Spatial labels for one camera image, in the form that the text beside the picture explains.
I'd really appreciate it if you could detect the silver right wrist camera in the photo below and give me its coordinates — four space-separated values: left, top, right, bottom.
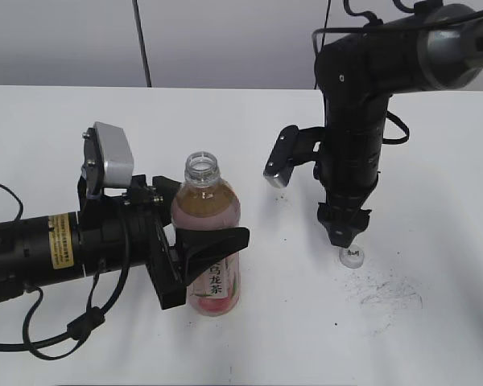
263 125 325 188

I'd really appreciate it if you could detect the black hanging wall cable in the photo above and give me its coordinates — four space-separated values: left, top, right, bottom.
131 0 153 88

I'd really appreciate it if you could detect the white bottle cap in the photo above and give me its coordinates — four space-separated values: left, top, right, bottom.
339 245 365 269

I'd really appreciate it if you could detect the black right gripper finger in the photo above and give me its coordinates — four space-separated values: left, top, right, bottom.
328 224 361 248

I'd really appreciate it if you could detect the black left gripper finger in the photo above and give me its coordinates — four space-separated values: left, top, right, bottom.
174 227 250 285
152 175 181 227

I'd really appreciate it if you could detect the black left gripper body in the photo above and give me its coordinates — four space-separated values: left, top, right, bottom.
77 175 185 310

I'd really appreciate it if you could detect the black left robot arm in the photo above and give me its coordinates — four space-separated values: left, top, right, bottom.
0 175 250 310

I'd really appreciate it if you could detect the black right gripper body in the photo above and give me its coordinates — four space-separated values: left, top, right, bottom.
317 180 377 237

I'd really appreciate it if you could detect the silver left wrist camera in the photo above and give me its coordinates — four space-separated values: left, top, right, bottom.
81 121 134 199

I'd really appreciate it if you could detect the pink oolong tea bottle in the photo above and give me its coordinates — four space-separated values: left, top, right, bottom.
171 151 242 318

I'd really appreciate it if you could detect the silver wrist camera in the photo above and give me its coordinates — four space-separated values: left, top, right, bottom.
263 125 325 188
81 121 134 199

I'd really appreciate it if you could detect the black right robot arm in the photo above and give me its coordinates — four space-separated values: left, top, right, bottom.
314 1 483 248

